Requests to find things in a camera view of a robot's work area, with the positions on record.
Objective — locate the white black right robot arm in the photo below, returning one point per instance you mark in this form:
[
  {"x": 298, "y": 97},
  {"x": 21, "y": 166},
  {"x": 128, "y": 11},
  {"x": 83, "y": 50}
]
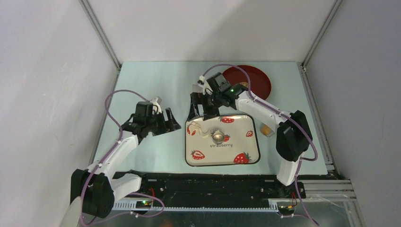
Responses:
[{"x": 293, "y": 135}]

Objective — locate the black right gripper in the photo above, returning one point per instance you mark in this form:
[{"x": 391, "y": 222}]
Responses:
[{"x": 199, "y": 98}]

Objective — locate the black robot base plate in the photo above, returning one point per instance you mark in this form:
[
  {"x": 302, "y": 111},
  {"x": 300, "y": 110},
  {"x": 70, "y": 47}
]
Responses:
[{"x": 208, "y": 191}]

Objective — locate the white dough piece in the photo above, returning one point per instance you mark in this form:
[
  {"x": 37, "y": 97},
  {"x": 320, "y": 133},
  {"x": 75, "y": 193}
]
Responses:
[{"x": 195, "y": 128}]

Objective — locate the strawberry print rectangular tray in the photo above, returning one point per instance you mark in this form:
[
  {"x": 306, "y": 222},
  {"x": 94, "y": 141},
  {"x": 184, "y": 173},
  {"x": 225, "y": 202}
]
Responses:
[{"x": 233, "y": 141}]

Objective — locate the metal scraper wooden handle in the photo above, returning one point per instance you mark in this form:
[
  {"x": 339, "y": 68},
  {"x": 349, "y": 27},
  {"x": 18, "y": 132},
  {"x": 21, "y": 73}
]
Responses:
[{"x": 197, "y": 88}]

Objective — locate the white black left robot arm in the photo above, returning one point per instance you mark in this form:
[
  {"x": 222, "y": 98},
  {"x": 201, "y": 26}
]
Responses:
[{"x": 106, "y": 175}]

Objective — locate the round red lacquer tray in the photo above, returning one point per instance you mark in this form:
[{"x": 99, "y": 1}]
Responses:
[{"x": 260, "y": 83}]

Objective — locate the wooden dough roller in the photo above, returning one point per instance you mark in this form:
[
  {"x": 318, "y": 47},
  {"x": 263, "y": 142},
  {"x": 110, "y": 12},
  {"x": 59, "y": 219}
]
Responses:
[{"x": 266, "y": 130}]

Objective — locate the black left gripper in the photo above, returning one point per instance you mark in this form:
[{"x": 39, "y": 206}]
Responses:
[{"x": 167, "y": 126}]

